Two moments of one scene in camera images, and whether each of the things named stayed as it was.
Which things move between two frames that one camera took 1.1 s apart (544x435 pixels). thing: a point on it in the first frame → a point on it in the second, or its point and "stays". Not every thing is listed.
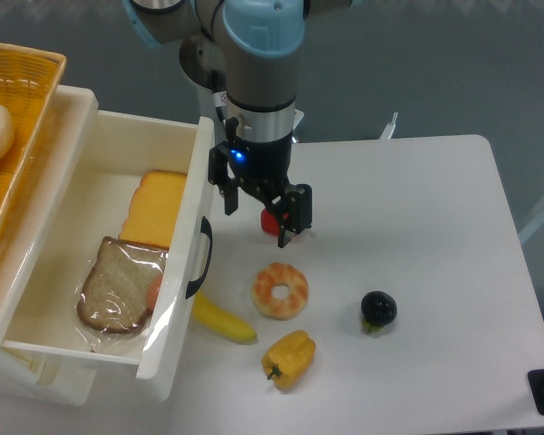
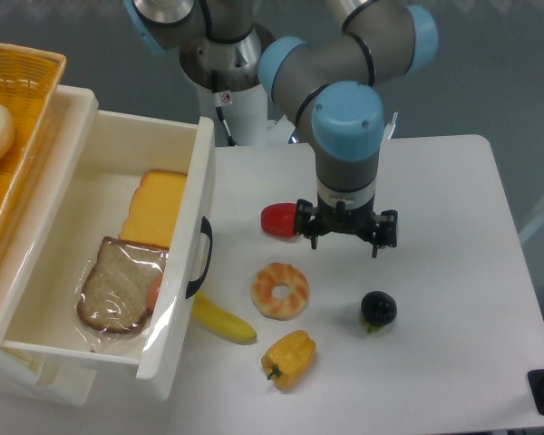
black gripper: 262,169 → 312,221
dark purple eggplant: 379,308 stays
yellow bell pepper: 287,357 stays
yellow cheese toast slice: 154,207 stays
